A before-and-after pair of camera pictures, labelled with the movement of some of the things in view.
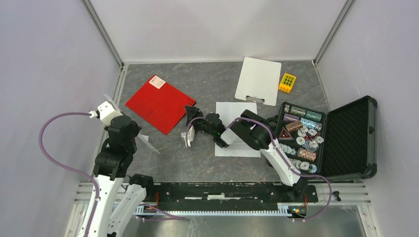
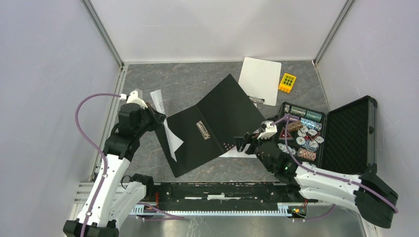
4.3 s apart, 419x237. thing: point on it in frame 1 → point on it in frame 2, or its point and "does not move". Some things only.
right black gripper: (193, 112) → (240, 141)
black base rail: (230, 193) does not move
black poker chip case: (340, 143) does not move
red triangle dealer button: (284, 135) does not move
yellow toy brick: (287, 83) does not move
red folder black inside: (160, 104) → (214, 127)
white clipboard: (259, 81) does not move
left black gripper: (136, 128) → (158, 118)
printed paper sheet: (144, 137) → (174, 141)
